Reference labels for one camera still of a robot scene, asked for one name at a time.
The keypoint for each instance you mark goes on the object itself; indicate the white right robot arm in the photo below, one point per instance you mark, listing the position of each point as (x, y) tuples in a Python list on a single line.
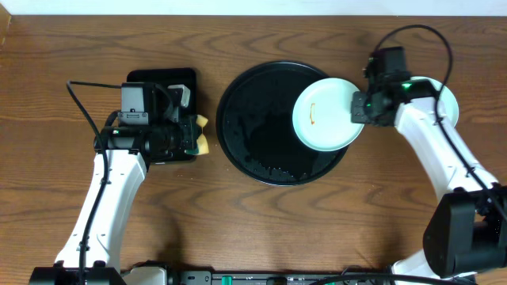
[(467, 232)]

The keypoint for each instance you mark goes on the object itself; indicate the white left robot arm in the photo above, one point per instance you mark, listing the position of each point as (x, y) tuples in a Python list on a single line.
[(92, 252)]

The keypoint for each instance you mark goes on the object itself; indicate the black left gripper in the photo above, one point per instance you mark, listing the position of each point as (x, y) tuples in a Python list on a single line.
[(189, 134)]

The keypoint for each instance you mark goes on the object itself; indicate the black rectangular tray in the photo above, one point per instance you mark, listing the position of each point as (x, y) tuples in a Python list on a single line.
[(168, 77)]

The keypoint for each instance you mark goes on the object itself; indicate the green and yellow sponge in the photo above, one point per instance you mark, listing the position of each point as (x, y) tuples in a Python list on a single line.
[(199, 142)]

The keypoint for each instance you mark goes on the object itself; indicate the mint green plate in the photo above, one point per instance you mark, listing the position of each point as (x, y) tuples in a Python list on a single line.
[(448, 105), (321, 116)]

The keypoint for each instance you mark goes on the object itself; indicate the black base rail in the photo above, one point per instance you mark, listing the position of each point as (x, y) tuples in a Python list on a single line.
[(349, 276)]

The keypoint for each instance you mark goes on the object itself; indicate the black round tray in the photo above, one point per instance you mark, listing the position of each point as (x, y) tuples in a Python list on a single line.
[(254, 125)]

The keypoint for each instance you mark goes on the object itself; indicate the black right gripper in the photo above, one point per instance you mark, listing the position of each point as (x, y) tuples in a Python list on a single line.
[(358, 107)]

